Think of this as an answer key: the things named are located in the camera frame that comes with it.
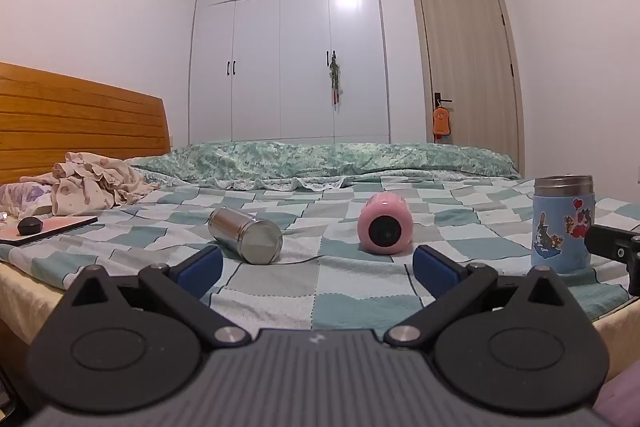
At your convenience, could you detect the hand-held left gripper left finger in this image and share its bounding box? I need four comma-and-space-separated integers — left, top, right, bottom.
65, 246, 252, 350

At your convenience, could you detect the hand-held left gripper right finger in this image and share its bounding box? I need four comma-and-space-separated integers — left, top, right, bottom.
383, 244, 572, 350

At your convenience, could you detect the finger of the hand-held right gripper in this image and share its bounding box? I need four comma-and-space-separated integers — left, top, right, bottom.
585, 225, 640, 264

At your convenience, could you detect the stainless steel cup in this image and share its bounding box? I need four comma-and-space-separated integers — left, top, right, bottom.
207, 207, 284, 266

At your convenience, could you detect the pink cup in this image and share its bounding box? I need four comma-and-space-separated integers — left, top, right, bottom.
357, 193, 415, 256

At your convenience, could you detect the blue cartoon sticker cup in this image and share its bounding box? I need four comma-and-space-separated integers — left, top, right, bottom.
530, 175, 597, 274

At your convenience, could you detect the checkered bed sheet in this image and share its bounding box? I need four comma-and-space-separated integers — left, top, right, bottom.
0, 174, 640, 334

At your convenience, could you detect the pink cloth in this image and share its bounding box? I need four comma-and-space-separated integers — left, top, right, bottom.
594, 371, 640, 427

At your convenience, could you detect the beige dotted clothing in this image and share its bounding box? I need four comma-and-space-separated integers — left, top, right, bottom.
20, 151, 161, 216

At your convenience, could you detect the pink mouse pad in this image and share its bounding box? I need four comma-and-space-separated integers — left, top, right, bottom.
0, 215, 99, 247

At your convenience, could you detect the orange hanging tag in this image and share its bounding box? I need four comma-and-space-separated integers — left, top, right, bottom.
430, 106, 454, 143

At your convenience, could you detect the green floral duvet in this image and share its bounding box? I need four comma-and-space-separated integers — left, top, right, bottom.
124, 140, 521, 193

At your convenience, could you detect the black computer mouse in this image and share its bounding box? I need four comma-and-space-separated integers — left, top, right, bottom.
17, 216, 44, 237

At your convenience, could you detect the wooden headboard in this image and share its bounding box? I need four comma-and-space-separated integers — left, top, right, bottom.
0, 61, 169, 186

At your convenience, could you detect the purple patterned pillow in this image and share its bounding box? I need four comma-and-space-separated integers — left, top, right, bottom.
0, 182, 57, 222

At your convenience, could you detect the beige wooden door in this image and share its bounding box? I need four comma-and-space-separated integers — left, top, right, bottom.
410, 0, 525, 178

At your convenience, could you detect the green hanging ornament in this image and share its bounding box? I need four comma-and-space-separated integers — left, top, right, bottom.
327, 51, 344, 106

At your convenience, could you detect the white wardrobe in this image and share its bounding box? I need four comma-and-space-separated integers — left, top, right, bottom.
188, 0, 391, 146

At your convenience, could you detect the thin black cable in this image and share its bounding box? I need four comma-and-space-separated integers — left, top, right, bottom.
272, 252, 322, 266

